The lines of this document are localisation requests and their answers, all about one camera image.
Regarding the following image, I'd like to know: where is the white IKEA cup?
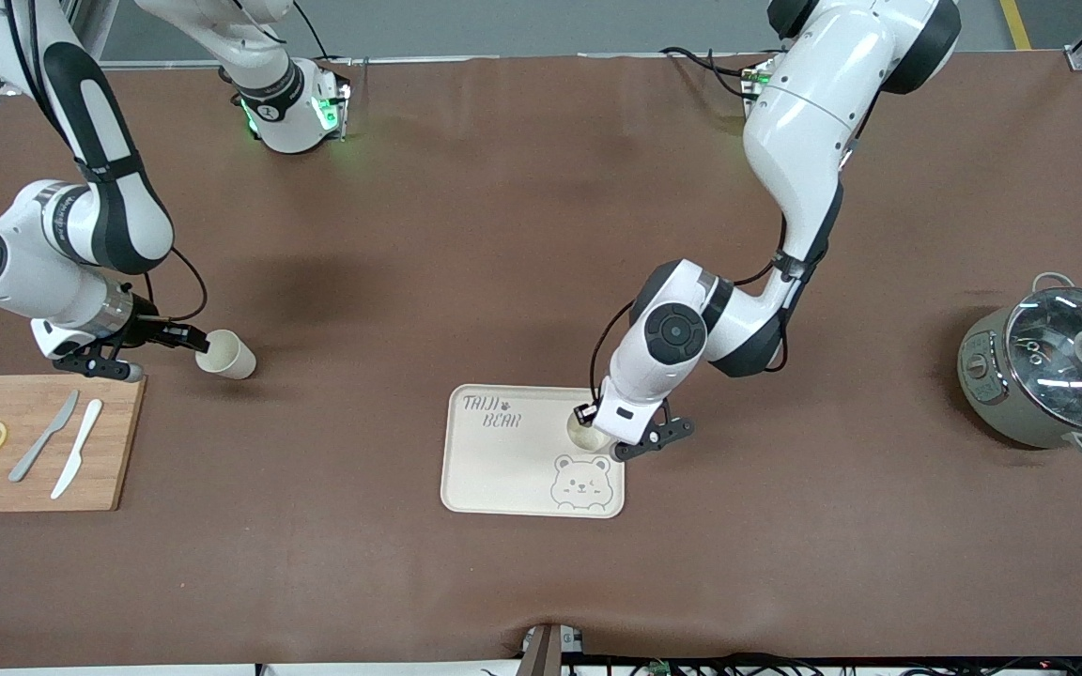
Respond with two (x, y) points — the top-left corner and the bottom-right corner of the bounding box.
(195, 329), (257, 381)
(564, 413), (619, 454)

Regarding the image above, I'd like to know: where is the cream bear print tray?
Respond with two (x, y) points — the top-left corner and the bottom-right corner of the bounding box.
(440, 384), (626, 519)

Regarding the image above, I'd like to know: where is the grey plastic knife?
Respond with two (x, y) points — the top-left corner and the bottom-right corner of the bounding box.
(8, 390), (81, 484)

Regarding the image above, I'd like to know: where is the white plastic knife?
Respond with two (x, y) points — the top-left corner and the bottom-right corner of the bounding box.
(50, 399), (104, 500)

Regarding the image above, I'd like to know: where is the bamboo cutting board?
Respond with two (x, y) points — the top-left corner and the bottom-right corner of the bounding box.
(0, 374), (147, 514)

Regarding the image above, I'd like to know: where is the brown table mat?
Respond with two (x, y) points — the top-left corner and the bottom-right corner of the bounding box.
(0, 52), (1082, 669)

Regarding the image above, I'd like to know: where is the grey-green electric pot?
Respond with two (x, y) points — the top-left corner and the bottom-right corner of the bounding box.
(957, 272), (1082, 460)

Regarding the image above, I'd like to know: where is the glass pot lid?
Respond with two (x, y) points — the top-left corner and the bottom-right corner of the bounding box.
(1005, 286), (1082, 433)

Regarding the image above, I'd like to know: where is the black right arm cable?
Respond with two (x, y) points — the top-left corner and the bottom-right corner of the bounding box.
(0, 0), (209, 326)

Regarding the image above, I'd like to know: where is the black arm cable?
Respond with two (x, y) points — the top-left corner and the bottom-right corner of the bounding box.
(589, 211), (792, 407)
(0, 0), (209, 326)

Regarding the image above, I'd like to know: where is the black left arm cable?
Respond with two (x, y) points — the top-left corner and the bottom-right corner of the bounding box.
(589, 211), (792, 407)

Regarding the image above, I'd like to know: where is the grey table edge bracket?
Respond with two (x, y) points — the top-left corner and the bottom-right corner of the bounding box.
(518, 622), (587, 676)

